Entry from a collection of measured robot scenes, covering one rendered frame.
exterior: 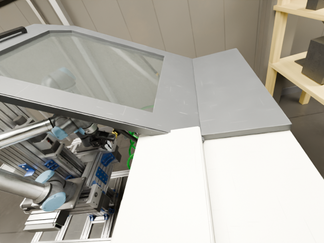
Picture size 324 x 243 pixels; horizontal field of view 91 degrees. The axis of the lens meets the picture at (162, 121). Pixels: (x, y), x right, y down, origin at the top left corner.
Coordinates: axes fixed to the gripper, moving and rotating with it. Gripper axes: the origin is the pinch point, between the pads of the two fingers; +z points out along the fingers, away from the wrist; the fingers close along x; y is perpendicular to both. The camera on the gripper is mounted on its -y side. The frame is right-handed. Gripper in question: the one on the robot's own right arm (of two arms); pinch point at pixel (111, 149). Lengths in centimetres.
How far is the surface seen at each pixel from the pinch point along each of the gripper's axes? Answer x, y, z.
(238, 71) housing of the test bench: -17, -83, -28
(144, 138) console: 26, -42, -34
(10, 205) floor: -13, 261, 121
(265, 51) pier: -157, -150, 30
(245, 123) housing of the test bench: 20, -76, -29
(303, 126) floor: -106, -187, 122
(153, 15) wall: -170, -21, -44
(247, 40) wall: -177, -133, 18
